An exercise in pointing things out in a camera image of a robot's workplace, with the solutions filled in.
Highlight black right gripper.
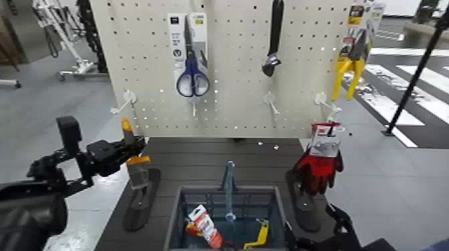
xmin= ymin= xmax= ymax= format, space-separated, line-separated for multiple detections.
xmin=283 ymin=202 xmax=363 ymax=251

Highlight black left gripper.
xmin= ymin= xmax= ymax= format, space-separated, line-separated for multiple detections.
xmin=85 ymin=135 xmax=148 ymax=178

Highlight gray plastic crate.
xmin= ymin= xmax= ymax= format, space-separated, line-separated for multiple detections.
xmin=162 ymin=186 xmax=293 ymax=251

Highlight black pegboard foot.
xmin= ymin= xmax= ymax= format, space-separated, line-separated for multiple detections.
xmin=285 ymin=170 xmax=322 ymax=233
xmin=122 ymin=167 xmax=162 ymax=232

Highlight red black gloves with card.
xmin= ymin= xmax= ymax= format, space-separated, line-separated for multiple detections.
xmin=293 ymin=121 xmax=346 ymax=196

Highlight red white packaged item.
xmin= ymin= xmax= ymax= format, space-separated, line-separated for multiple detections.
xmin=185 ymin=204 xmax=225 ymax=250

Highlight blue scissors on card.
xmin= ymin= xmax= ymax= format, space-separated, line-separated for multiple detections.
xmin=167 ymin=12 xmax=211 ymax=99

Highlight black rack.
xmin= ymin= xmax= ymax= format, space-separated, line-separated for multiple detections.
xmin=76 ymin=0 xmax=108 ymax=74

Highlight beige pegboard panel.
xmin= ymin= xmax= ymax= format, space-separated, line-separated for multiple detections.
xmin=89 ymin=0 xmax=355 ymax=140

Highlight white wheeled stand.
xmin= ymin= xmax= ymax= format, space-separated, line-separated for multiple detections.
xmin=32 ymin=0 xmax=104 ymax=82

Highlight white leg with caster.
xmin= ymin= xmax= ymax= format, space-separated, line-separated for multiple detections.
xmin=0 ymin=78 xmax=23 ymax=89

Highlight brown wooden furniture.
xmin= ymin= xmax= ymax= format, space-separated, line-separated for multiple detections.
xmin=0 ymin=0 xmax=29 ymax=65

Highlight yellow pliers on card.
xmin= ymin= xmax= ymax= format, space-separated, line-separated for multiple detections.
xmin=330 ymin=1 xmax=386 ymax=102

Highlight black adjustable wrench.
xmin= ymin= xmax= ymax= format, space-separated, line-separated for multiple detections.
xmin=261 ymin=0 xmax=284 ymax=78

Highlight black tripod pole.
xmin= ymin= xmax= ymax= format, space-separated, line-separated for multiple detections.
xmin=382 ymin=7 xmax=449 ymax=137

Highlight gray low bench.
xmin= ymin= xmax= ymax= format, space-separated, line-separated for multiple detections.
xmin=402 ymin=0 xmax=449 ymax=49

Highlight yellow handled tool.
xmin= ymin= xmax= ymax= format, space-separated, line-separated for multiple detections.
xmin=243 ymin=218 xmax=270 ymax=250

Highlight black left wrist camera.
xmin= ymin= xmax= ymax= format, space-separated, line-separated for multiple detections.
xmin=55 ymin=115 xmax=83 ymax=158

